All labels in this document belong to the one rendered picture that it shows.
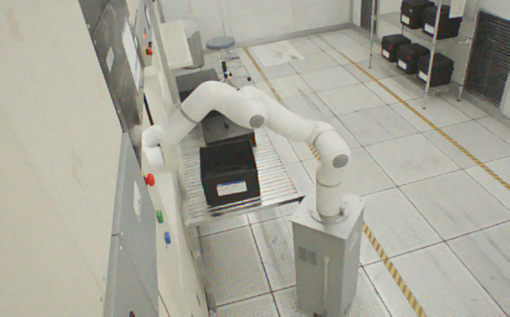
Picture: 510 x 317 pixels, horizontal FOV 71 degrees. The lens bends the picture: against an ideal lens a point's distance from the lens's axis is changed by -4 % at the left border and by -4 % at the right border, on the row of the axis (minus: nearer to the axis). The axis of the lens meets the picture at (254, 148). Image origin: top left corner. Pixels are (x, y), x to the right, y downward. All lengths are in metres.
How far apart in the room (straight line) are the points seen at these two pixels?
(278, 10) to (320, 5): 0.69
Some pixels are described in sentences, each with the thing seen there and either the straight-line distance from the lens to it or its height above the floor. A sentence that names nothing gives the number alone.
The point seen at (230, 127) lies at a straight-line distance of 2.27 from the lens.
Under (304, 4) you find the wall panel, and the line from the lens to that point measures 6.25.
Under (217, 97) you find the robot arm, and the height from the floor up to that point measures 1.45.
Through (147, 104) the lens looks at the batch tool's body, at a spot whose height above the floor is 1.27.
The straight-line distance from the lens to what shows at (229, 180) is 1.80.
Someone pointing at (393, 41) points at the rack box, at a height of 0.44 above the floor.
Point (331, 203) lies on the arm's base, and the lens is 1.70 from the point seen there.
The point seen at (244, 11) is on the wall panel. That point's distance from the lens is 6.00.
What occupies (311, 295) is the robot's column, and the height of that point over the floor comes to 0.22.
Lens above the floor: 2.02
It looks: 34 degrees down
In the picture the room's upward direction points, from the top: 8 degrees counter-clockwise
